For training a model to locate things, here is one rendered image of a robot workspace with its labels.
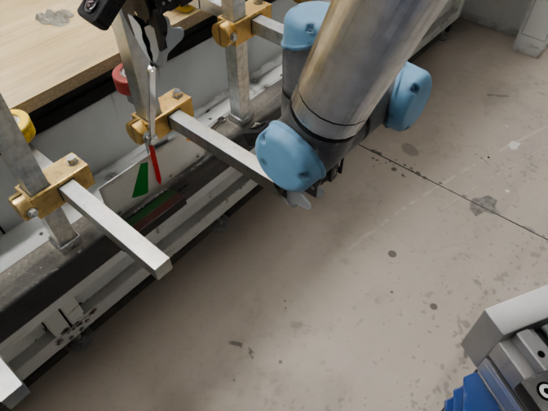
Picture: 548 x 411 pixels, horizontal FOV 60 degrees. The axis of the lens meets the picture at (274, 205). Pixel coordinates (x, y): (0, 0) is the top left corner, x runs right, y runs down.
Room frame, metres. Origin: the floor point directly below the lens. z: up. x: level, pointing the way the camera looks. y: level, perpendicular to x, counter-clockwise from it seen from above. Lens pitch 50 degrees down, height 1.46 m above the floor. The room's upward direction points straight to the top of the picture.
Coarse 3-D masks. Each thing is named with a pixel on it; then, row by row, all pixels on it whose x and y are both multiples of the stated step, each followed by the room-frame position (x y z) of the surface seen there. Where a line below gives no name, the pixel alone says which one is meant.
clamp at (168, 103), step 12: (168, 96) 0.79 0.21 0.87; (168, 108) 0.75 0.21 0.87; (180, 108) 0.77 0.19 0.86; (192, 108) 0.79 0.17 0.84; (132, 120) 0.72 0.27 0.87; (144, 120) 0.72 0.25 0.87; (156, 120) 0.72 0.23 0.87; (168, 120) 0.74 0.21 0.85; (132, 132) 0.71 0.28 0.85; (144, 132) 0.70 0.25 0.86; (156, 132) 0.71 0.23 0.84; (168, 132) 0.74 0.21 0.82
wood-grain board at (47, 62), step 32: (0, 0) 1.14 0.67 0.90; (32, 0) 1.14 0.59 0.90; (64, 0) 1.14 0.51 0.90; (0, 32) 0.99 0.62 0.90; (32, 32) 0.99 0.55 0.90; (64, 32) 0.99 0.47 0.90; (96, 32) 0.99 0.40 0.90; (0, 64) 0.86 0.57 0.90; (32, 64) 0.86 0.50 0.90; (64, 64) 0.86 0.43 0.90; (96, 64) 0.86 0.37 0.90; (32, 96) 0.75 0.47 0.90
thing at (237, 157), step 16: (128, 96) 0.82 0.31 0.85; (176, 112) 0.75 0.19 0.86; (176, 128) 0.73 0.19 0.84; (192, 128) 0.70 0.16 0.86; (208, 128) 0.70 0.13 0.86; (208, 144) 0.67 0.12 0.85; (224, 144) 0.66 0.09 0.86; (224, 160) 0.64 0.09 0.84; (240, 160) 0.62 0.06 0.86; (256, 160) 0.62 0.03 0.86; (256, 176) 0.59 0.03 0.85; (272, 192) 0.56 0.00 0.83
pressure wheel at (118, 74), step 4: (120, 64) 0.85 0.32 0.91; (116, 68) 0.83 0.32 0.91; (120, 68) 0.83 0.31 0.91; (116, 72) 0.82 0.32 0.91; (120, 72) 0.83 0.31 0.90; (124, 72) 0.83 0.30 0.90; (116, 76) 0.81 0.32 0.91; (120, 76) 0.81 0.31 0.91; (124, 76) 0.81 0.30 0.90; (116, 80) 0.80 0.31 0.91; (120, 80) 0.79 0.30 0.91; (124, 80) 0.79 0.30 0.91; (116, 84) 0.80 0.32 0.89; (120, 84) 0.79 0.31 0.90; (124, 84) 0.79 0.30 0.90; (116, 88) 0.81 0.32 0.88; (120, 88) 0.79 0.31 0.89; (124, 88) 0.79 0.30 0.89; (128, 88) 0.79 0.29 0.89; (120, 92) 0.80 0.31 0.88; (124, 92) 0.79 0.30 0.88; (128, 92) 0.79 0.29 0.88
